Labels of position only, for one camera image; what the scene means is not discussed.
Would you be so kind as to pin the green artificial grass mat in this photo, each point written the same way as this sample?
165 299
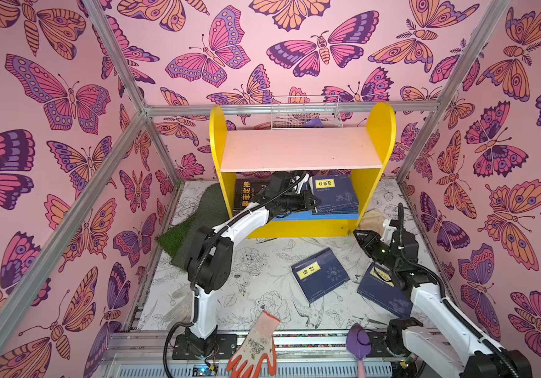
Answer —
201 204

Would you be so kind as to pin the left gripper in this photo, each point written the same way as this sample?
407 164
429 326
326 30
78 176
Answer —
305 197

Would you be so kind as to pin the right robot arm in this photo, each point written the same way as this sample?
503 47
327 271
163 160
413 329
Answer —
467 350

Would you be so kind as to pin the black antler cover book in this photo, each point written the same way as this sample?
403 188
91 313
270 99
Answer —
245 191

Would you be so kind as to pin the red white work glove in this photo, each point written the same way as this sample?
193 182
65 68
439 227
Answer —
257 349

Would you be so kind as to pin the green circuit board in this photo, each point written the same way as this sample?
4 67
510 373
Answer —
205 370

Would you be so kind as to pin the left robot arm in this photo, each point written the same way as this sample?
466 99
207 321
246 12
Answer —
210 258

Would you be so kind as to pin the blue thread-bound book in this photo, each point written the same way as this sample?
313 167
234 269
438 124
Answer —
335 213

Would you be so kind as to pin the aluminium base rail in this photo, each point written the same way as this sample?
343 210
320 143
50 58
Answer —
300 354

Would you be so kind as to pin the clear wire basket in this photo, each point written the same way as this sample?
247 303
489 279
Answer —
292 111

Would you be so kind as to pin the beige work glove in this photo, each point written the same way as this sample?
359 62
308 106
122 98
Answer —
373 220

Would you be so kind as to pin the purple item in basket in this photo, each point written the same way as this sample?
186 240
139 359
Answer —
314 123

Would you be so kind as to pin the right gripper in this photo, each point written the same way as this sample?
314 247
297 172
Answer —
371 241

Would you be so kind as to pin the yellow pink blue bookshelf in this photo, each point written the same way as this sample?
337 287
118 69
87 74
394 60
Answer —
362 151

